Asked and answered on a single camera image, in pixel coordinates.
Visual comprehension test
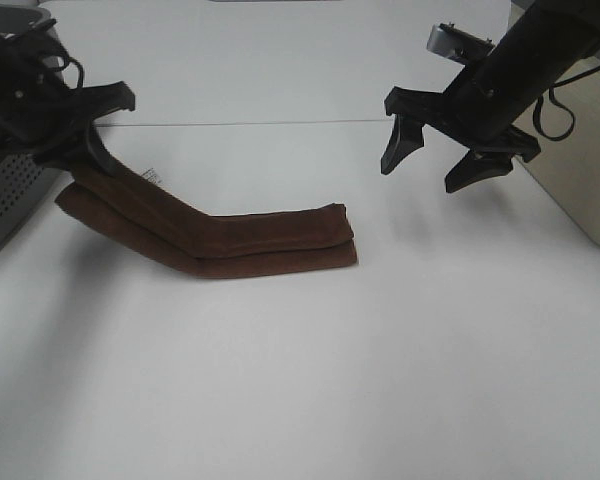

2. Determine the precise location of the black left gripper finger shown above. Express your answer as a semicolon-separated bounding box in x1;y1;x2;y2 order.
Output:
73;82;136;122
77;124;120;176

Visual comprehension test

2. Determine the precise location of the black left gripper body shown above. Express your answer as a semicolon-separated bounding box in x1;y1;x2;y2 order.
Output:
0;29;93;165

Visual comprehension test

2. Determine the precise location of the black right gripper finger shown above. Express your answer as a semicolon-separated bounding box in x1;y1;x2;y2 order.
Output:
445;151;511;193
380;87;451;175

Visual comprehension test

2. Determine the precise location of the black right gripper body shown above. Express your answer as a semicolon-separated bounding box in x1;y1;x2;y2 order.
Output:
445;49;540;161

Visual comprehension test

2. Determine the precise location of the brown towel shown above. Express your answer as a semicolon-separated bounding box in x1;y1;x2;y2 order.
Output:
56;166;357;279

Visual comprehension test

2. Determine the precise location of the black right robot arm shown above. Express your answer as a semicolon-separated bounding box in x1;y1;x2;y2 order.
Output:
380;1;600;193

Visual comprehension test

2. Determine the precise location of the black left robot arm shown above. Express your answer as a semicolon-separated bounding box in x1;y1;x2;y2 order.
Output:
0;19;135;175

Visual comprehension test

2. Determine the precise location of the grey perforated plastic basket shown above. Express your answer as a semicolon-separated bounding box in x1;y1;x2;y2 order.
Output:
0;3;59;251

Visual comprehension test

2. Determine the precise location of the beige plastic bin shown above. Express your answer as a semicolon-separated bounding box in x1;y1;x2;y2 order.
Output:
519;71;600;247

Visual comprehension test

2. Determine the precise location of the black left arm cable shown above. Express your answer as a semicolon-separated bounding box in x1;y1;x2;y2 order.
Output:
34;19;87;94

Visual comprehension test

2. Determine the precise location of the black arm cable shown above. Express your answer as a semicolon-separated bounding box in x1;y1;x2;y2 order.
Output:
34;19;87;94
532;42;600;141

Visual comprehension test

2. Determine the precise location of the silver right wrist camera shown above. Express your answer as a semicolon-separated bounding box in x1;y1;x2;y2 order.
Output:
426;23;495;65

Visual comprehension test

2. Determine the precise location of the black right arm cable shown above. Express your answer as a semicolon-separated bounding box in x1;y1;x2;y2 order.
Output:
532;42;600;141

